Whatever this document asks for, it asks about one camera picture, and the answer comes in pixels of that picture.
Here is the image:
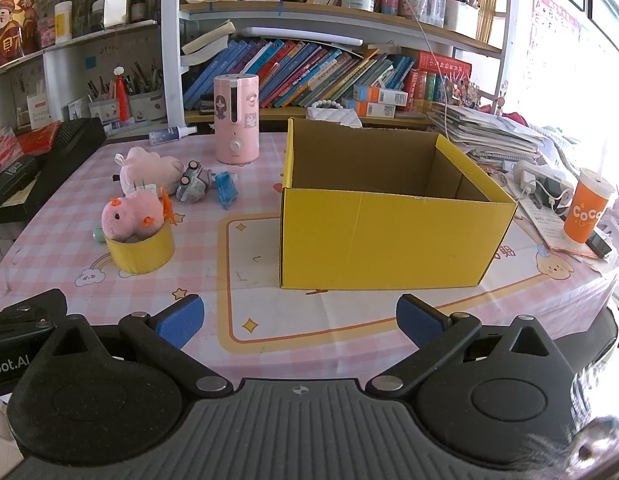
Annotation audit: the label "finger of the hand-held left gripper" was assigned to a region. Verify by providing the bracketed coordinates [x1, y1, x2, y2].
[0, 288, 68, 333]

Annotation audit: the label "stack of papers and notebooks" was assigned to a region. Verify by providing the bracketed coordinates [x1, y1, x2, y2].
[429, 102, 547, 163]

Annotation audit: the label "red packet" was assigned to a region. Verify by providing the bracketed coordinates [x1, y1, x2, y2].
[14, 122, 62, 153]

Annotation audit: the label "white bookshelf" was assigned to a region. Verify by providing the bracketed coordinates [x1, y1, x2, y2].
[162, 0, 520, 126]

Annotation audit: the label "row of yellow books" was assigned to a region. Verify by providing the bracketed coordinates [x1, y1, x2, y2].
[477, 0, 500, 43]

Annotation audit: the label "red tassel ornament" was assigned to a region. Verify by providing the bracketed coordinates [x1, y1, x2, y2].
[114, 66, 135, 123]

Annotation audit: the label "pink plush pig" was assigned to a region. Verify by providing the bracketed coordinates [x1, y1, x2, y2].
[112, 146, 186, 196]

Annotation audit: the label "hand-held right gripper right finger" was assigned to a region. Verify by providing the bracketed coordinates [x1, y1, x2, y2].
[365, 294, 575, 400]

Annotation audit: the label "white marker holder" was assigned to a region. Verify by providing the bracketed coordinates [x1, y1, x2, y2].
[444, 0, 480, 38]

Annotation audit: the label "alphabet wall poster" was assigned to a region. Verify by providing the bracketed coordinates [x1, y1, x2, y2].
[527, 0, 583, 81]

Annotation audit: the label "small spray bottle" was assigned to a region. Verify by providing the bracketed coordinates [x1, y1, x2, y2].
[148, 125, 197, 145]

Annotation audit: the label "white pen holder with pencils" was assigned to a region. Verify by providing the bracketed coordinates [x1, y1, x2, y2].
[128, 62, 165, 121]
[88, 77, 125, 123]

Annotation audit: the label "white power strip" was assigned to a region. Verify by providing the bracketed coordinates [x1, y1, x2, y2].
[512, 160, 575, 196]

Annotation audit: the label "pink humidifier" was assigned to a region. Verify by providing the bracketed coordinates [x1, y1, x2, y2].
[212, 74, 260, 165]

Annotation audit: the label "white bottle yellow label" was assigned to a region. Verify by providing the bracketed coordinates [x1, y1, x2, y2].
[54, 1, 73, 45]

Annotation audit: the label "colourful figurine stand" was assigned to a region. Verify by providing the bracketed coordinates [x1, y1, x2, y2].
[442, 72, 483, 108]

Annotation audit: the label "yellow cardboard box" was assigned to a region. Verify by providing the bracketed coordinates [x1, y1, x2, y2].
[278, 117, 519, 291]

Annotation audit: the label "orange white carton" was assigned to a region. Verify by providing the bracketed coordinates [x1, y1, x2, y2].
[349, 101, 397, 118]
[353, 85, 409, 104]

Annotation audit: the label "white quilted handbag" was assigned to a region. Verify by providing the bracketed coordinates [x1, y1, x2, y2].
[306, 100, 364, 128]

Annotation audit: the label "red thick book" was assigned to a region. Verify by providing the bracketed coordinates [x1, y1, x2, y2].
[413, 51, 473, 77]

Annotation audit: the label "yellow tape roll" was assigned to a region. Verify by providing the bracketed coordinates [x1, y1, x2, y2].
[104, 220, 176, 276]

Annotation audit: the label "row of colourful slanted books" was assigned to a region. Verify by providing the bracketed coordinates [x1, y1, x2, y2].
[182, 37, 415, 111]

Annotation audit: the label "orange paper cup with straw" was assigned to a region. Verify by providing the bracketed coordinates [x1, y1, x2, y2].
[563, 150, 616, 245]

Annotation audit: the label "pink plush duck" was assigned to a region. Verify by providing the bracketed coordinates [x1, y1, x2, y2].
[100, 194, 177, 243]

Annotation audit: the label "white side shelf unit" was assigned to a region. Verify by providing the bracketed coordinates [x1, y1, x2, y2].
[0, 20, 162, 128]

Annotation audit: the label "white cable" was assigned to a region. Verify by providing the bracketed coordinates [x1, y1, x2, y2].
[399, 0, 451, 141]

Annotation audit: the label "printed paper sheets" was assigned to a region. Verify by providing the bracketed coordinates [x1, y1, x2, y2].
[519, 195, 605, 261]

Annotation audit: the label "white light bar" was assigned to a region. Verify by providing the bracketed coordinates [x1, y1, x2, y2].
[244, 27, 363, 47]

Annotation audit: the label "small blue plastic toy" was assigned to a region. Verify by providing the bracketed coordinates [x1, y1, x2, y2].
[214, 171, 238, 209]

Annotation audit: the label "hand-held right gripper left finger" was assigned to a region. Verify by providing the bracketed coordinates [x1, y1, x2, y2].
[36, 294, 235, 401]

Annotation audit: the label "grey purple toy car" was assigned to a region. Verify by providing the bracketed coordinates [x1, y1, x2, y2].
[175, 160, 212, 204]

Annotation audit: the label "red gold paper figure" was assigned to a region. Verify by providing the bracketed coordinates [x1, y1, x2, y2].
[0, 0, 42, 71]

